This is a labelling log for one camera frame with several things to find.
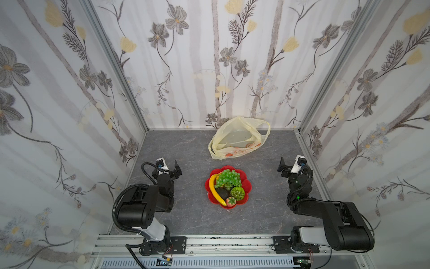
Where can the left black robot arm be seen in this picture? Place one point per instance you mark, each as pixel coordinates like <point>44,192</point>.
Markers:
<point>135,207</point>

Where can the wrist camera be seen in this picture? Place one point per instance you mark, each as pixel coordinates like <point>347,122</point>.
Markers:
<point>300,161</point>
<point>162,165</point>

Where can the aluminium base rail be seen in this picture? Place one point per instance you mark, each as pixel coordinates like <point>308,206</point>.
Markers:
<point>110,251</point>

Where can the yellow plastic bag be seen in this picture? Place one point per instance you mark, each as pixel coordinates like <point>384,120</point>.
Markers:
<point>238,137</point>

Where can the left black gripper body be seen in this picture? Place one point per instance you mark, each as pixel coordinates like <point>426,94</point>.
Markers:
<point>171,172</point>

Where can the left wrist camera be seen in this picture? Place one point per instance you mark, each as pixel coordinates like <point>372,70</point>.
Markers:
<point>162,165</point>

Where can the yellow fake banana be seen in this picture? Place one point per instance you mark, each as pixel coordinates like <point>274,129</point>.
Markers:
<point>211,184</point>

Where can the green bumpy fake fruit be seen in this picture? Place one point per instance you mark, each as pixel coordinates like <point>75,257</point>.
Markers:
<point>238,193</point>

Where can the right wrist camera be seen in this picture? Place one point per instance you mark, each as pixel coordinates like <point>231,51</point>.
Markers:
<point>300,161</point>

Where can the white perforated cable duct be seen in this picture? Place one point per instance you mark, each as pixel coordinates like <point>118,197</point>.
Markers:
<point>221,263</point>

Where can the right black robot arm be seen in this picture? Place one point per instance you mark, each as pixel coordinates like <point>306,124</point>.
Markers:
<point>343,228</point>

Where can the green fake grapes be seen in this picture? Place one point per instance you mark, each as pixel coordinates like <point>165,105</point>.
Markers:
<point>228,179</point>

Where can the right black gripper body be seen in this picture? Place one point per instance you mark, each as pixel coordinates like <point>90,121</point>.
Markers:
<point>288,170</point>

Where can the dark fake avocado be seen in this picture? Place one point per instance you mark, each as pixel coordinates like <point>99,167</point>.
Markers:
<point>223,193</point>

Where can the red flower-shaped plate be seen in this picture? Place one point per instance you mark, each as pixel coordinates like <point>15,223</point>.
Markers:
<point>246,184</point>

